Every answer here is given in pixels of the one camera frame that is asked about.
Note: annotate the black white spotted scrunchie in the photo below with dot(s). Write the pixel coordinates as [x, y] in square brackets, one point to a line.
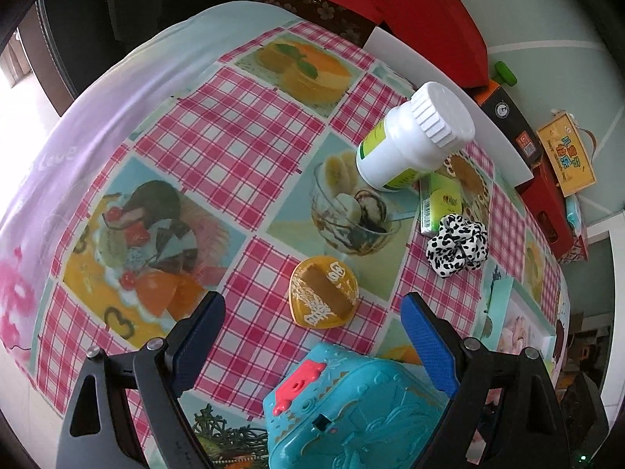
[454, 246]

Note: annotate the green dumbbell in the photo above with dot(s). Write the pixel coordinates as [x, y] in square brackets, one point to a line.
[505, 73]

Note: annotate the red box with window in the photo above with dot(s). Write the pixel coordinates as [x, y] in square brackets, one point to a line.
[547, 210]

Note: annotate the white side table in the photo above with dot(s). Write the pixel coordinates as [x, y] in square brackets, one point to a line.
[616, 303]

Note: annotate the pink checked printed tablecloth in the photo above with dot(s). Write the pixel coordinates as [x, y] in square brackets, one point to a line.
[244, 107]

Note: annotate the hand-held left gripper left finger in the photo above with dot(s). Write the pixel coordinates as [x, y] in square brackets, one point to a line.
[200, 347]

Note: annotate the black box with orange label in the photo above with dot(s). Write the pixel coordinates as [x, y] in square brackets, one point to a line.
[503, 112]

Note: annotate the wet wipes pack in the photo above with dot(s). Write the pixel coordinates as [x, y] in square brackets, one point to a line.
[573, 215]

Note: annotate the yellow heart shaped container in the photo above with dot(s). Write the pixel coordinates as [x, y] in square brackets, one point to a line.
[322, 293]

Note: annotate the dark floral box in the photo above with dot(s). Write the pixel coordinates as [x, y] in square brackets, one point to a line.
[322, 10]

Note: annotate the white pill bottle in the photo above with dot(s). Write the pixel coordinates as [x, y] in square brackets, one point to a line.
[395, 151]

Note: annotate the red patterned tissue box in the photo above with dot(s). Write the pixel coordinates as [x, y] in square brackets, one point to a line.
[576, 251]

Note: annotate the yellow suitcase shaped box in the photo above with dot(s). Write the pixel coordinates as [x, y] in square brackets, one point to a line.
[566, 156]

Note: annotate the large red gift box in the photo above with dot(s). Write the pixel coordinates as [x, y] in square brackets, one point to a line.
[429, 24]

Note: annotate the teal cardboard tray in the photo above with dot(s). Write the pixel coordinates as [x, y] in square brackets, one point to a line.
[495, 312]

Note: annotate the teal plastic storage box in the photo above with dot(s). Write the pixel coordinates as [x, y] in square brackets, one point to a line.
[351, 415]

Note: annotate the green tissue packet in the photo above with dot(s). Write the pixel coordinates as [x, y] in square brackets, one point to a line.
[439, 200]

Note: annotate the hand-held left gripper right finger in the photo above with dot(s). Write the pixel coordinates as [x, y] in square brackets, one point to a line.
[429, 347]

